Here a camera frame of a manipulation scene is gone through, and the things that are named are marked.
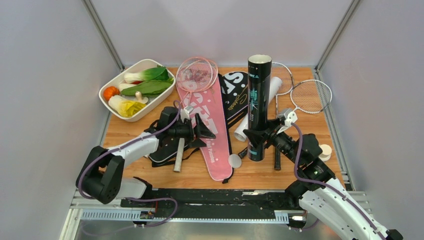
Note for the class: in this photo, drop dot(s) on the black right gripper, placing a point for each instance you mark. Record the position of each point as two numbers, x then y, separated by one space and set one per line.
256 137

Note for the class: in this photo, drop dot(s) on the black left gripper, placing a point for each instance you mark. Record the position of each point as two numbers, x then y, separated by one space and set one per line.
201 131

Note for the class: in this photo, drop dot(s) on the clear round tube lid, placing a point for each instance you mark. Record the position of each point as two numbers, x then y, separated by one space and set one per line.
235 161

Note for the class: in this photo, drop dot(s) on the white shuttlecock tube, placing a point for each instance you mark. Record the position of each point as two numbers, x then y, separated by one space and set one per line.
275 83

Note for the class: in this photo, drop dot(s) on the pink badminton racket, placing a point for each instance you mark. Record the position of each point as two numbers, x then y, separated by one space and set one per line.
194 75
215 68

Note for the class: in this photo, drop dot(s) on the black shuttlecock tube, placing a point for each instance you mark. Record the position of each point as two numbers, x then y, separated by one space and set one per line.
259 78

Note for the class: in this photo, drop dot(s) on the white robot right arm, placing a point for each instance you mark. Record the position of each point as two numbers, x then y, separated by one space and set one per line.
316 189

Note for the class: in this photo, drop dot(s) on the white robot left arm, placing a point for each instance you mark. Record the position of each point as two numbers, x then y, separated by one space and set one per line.
101 177

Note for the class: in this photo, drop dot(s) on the pink racket cover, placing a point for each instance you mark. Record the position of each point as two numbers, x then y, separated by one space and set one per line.
209 105

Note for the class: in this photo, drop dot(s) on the black racket cover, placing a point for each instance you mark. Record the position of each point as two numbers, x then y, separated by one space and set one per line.
234 93

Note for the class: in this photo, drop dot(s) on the white racket right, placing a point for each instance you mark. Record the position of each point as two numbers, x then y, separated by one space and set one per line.
310 96

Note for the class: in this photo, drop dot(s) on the white racket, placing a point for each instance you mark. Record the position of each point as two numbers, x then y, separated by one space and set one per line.
281 71
310 96

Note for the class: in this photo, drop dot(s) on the white racket left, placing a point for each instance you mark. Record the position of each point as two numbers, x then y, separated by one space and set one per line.
281 71

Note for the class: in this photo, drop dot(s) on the white tube cap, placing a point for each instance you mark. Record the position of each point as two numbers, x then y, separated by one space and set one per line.
326 152

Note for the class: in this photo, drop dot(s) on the green leafy vegetable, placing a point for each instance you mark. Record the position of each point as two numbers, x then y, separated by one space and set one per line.
149 88

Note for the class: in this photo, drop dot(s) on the beige mushroom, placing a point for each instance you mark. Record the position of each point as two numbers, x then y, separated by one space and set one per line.
141 98

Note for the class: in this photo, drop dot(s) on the green bok choy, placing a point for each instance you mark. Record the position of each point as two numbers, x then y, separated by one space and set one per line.
156 73

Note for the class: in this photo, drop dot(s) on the yellow napa cabbage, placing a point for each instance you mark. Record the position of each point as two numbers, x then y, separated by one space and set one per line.
125 107

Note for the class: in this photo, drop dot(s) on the white rectangular tray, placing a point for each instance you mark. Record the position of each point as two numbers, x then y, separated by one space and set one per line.
152 103

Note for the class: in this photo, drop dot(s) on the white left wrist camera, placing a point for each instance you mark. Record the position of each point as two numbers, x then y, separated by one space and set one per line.
185 113

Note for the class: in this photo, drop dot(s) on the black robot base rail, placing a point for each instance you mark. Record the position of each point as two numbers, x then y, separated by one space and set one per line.
216 203

